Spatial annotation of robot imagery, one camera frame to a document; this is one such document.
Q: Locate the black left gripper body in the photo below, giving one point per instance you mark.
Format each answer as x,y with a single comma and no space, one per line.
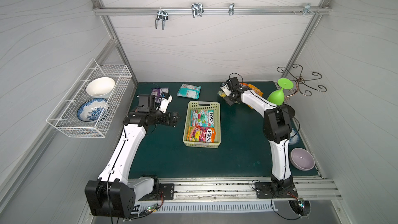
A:
171,118

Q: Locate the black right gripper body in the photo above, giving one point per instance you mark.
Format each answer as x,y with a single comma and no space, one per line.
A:
229,98

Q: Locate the green spring tea candy bag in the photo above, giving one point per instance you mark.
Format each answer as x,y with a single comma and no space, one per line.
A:
222,94

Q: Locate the mint blossom Fox's candy bag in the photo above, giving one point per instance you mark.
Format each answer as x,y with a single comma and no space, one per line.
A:
202,118

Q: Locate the teal mint candy bag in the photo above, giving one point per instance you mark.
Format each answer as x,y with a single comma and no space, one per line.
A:
189,91

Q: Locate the lemon blackcurrant Fox's candy bag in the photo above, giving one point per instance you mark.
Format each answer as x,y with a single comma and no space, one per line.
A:
201,134

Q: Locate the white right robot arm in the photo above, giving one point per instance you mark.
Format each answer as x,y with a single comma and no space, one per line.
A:
277,127

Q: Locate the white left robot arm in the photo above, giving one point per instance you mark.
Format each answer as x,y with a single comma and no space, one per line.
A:
112,195

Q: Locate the pale green perforated plastic basket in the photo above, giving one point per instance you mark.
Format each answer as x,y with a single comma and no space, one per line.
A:
198,105

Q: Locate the yellow orange candy bag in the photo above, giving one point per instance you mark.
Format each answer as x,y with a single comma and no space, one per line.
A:
256,90

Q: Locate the purple candy bag back side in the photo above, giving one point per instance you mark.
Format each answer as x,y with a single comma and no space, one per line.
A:
157,92

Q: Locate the green plastic wine glass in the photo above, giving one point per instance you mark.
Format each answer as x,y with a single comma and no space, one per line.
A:
278,97

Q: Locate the metal glass holder stand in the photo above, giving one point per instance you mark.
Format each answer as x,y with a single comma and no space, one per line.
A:
300,84

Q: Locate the white ceramic bowl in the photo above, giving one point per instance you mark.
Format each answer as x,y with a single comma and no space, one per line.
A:
101,87

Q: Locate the blue patterned ceramic bowl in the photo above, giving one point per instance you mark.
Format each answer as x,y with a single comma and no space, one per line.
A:
92,110

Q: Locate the small blue patterned dish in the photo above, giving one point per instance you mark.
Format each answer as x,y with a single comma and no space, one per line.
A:
294,137

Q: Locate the small metal hook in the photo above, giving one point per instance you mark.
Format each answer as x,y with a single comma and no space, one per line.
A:
231,9

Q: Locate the metal hook centre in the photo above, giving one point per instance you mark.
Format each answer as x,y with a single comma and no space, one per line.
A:
197,10

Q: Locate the lilac bowl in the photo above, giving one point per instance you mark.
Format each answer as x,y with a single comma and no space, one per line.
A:
301,159

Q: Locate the metal double hook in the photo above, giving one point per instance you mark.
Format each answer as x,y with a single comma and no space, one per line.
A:
161,17

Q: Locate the metal hook right end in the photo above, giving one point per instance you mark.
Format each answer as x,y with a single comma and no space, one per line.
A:
306,11

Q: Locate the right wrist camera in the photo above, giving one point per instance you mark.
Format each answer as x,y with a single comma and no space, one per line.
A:
225,88

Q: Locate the white wire wall basket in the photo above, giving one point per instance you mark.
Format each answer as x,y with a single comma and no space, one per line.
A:
64,117

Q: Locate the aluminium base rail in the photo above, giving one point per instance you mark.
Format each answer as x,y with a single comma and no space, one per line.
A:
242,188

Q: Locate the aluminium top rail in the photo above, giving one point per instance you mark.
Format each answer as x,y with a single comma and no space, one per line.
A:
208,11

